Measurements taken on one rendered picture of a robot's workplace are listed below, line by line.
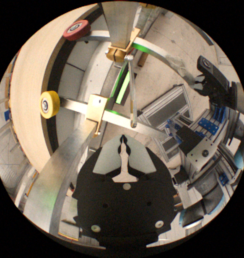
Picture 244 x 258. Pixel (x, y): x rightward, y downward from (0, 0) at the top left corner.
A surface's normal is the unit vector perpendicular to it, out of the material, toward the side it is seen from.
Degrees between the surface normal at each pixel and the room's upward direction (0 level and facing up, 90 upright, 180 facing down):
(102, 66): 0
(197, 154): 90
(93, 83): 0
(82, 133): 90
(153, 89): 0
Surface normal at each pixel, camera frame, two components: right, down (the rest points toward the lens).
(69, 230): 0.36, -0.83
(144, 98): 0.00, 0.46
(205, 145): -0.62, -0.69
